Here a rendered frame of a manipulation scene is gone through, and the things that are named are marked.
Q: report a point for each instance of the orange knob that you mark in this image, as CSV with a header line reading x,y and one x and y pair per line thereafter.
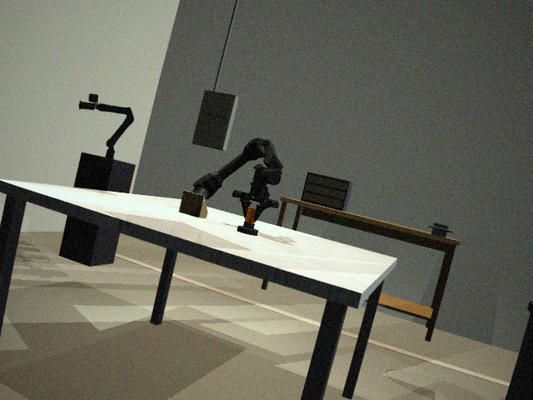
x,y
250,215

